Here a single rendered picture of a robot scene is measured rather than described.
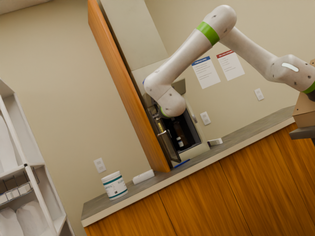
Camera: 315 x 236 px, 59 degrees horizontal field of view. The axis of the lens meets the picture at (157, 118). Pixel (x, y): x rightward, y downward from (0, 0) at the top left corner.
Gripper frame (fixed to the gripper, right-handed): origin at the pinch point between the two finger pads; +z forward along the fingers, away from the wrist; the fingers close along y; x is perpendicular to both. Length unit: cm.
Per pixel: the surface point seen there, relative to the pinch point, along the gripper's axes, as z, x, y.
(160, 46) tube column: 39, -51, -35
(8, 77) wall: 82, -82, 78
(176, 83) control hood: 28.9, -18.1, -31.3
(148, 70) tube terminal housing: 39, -36, -19
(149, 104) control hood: 34.6, -12.5, -7.6
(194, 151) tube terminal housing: 39, 33, -26
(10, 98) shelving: 81, -65, 83
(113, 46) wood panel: 30, -59, 0
